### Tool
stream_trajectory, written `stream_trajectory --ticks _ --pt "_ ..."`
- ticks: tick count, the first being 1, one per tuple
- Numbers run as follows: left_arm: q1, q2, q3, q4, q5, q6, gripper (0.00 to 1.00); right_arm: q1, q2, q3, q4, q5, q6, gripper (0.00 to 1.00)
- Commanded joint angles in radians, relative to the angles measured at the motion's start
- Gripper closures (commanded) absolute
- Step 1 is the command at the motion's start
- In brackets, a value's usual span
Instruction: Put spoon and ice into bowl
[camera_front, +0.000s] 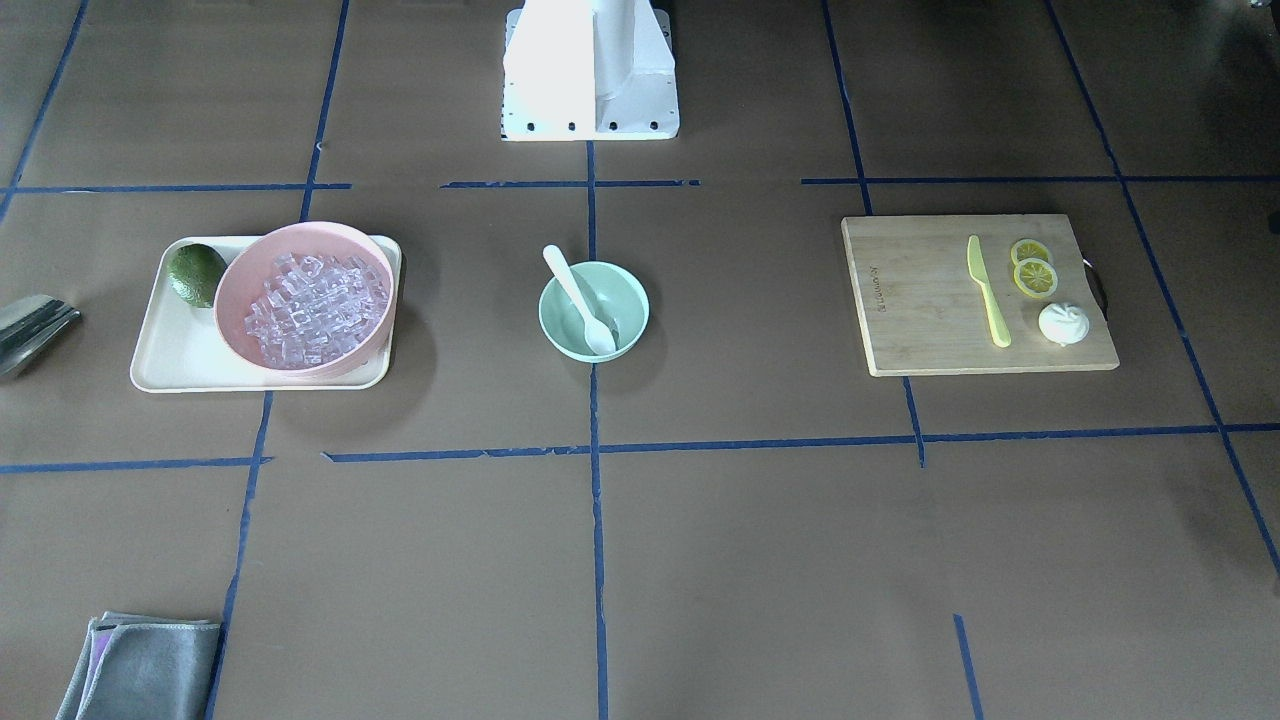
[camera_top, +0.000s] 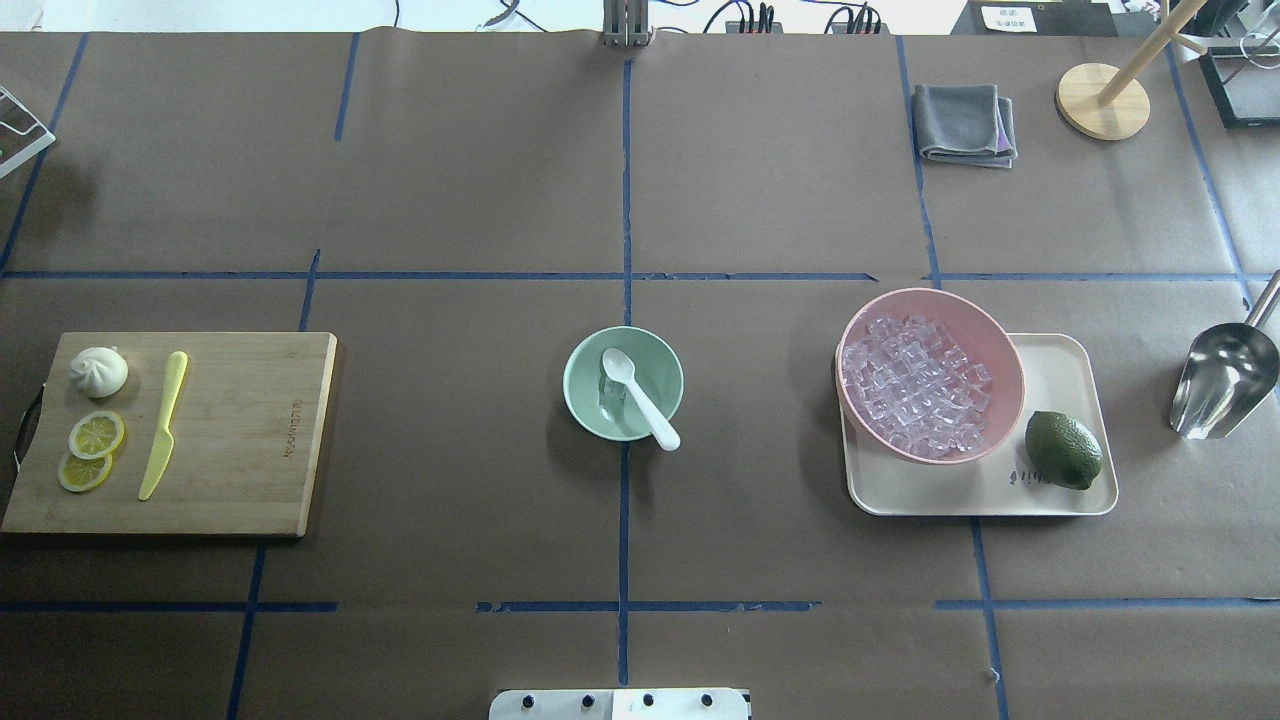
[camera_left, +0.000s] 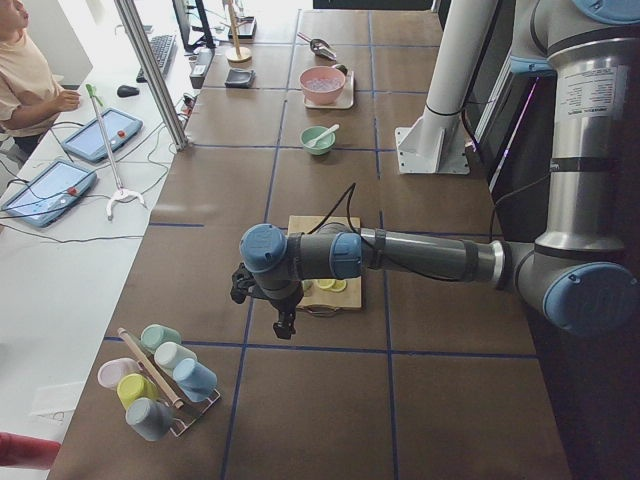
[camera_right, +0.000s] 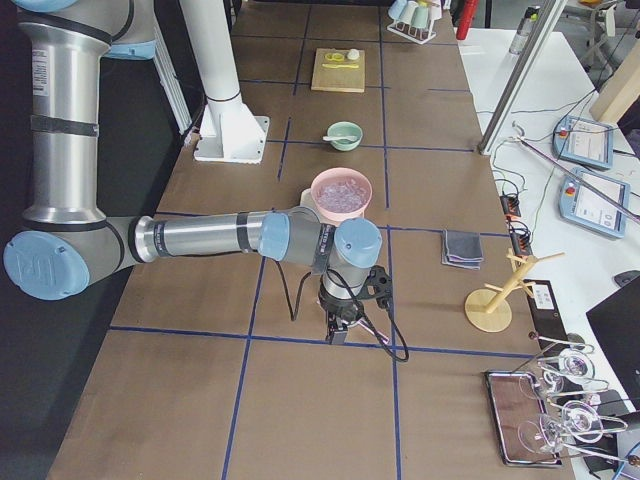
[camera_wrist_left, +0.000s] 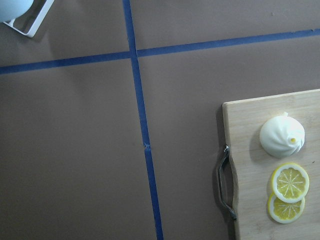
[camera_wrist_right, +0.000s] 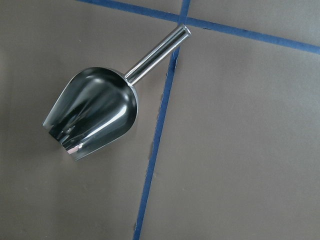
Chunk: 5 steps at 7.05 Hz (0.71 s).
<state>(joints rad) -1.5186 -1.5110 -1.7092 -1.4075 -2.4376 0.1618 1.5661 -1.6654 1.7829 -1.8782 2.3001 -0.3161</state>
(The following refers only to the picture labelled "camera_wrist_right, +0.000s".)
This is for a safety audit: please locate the steel ice scoop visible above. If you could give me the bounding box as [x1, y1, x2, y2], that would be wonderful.
[42, 23, 192, 161]

